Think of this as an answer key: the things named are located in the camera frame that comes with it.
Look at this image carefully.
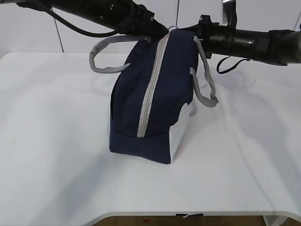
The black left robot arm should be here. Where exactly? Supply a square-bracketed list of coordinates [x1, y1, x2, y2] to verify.
[12, 0, 168, 38]

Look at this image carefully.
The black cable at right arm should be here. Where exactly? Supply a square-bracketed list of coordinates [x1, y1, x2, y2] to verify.
[216, 56, 251, 74]

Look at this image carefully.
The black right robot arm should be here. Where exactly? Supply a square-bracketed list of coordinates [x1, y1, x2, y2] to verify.
[184, 15, 301, 66]

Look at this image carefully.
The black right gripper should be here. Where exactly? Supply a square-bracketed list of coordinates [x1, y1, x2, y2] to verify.
[183, 15, 220, 59]

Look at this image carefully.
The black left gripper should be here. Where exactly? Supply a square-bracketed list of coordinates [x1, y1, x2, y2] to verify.
[117, 3, 165, 39]

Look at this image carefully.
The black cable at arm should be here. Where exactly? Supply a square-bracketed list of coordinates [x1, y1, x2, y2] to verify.
[216, 56, 251, 74]
[44, 7, 117, 38]

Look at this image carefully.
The silver camera on right wrist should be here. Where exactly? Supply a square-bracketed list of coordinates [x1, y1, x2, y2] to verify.
[222, 0, 238, 28]

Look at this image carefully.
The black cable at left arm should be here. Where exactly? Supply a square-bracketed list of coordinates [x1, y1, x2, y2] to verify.
[44, 7, 117, 38]

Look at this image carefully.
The navy blue lunch bag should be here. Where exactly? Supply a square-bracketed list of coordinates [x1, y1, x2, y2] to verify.
[89, 29, 218, 164]

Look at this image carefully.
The black tape on table edge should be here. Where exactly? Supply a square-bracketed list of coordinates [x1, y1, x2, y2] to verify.
[176, 212, 204, 218]

